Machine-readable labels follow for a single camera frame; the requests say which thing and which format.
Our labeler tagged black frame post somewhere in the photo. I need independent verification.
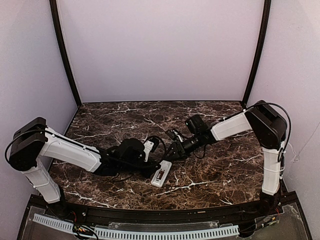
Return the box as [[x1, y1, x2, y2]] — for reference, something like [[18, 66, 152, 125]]
[[241, 0, 272, 107], [49, 0, 82, 108]]

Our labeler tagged black front rail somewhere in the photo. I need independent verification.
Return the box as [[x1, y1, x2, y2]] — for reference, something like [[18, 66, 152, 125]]
[[29, 194, 296, 227]]

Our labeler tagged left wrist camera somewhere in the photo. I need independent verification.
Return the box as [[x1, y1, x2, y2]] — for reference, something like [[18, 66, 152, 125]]
[[143, 138, 159, 162]]

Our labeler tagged white slotted cable duct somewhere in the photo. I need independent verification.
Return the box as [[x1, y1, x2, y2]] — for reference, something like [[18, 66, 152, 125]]
[[32, 213, 239, 240]]

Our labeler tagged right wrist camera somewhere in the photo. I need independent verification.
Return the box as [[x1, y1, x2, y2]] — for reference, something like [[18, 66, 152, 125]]
[[165, 129, 186, 142]]

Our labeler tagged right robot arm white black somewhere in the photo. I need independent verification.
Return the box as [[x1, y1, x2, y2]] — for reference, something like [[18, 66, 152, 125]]
[[163, 100, 292, 196]]

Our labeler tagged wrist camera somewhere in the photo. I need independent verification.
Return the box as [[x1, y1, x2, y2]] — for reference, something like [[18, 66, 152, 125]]
[[165, 129, 186, 142], [143, 138, 159, 162]]

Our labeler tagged right black frame post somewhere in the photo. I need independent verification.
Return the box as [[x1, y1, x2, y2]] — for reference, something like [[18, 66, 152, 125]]
[[241, 0, 272, 107]]

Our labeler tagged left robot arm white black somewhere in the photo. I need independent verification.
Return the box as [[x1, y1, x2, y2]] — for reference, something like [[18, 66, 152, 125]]
[[4, 117, 161, 204]]

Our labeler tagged left black frame post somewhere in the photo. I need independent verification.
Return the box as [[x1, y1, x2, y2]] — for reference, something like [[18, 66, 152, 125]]
[[49, 0, 82, 108]]

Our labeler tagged white remote control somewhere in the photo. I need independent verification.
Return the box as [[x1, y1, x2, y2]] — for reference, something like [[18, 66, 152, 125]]
[[150, 160, 172, 188]]

